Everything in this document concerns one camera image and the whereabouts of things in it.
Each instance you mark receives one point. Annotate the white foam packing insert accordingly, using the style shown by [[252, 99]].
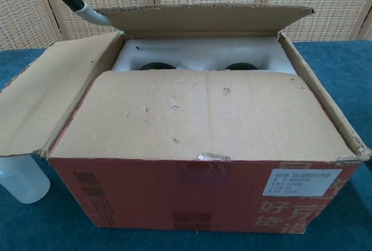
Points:
[[197, 50]]

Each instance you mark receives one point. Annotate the blue carpet table cover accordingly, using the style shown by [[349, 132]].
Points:
[[35, 227]]

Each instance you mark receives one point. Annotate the black round item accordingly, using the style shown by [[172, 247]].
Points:
[[239, 66], [157, 66]]

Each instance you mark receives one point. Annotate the red cardboard shipping box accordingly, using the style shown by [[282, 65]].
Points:
[[180, 117]]

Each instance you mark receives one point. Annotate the translucent white plastic bottle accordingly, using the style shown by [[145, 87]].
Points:
[[20, 184]]

